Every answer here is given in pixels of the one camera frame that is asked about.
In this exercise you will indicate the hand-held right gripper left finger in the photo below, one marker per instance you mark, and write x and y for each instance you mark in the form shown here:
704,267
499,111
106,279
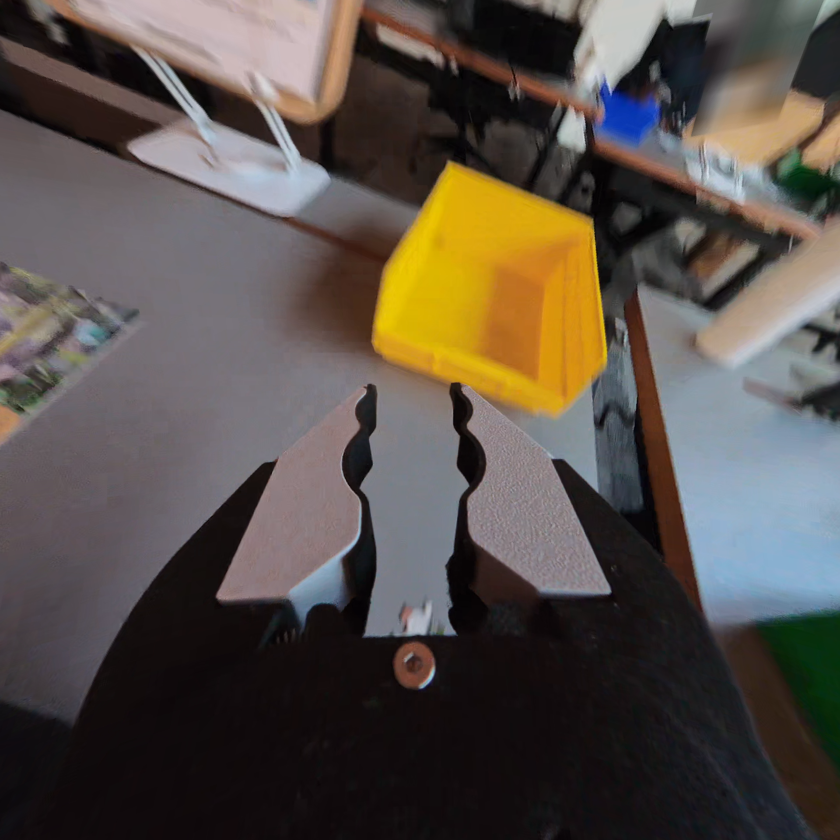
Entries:
295,525

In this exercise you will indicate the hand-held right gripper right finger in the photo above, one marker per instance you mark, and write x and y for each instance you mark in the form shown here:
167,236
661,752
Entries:
531,525

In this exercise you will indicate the pale lilac jigsaw piece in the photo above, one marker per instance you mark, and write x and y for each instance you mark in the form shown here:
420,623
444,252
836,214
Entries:
415,620

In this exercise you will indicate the animal jigsaw puzzle board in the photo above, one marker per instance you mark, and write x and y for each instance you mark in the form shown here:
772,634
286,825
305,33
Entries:
46,341

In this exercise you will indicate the wood-edged grey desk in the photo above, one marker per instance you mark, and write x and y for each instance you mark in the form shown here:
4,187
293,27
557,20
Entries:
754,472

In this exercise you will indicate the background desk with black legs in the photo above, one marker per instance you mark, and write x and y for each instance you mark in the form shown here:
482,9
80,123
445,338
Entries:
774,302

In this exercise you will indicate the yellow plastic bin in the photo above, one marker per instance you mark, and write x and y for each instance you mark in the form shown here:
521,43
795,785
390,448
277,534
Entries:
472,289

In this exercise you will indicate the large green plastic bin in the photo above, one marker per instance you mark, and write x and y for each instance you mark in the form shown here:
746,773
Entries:
807,669

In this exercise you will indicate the white metal stand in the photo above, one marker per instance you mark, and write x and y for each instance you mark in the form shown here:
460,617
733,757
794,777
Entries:
216,164

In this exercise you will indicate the cluttered background workbench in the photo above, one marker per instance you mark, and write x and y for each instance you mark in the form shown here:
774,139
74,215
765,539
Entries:
728,197

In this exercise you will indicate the blue plastic bin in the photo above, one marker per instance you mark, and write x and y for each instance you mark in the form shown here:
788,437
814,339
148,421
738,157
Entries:
630,115

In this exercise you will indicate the instruction sheet on stand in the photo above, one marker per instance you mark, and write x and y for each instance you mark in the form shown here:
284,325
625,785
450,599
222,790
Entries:
342,79

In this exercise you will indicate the printed instruction sheet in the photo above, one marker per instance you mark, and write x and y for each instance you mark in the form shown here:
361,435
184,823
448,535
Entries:
229,39

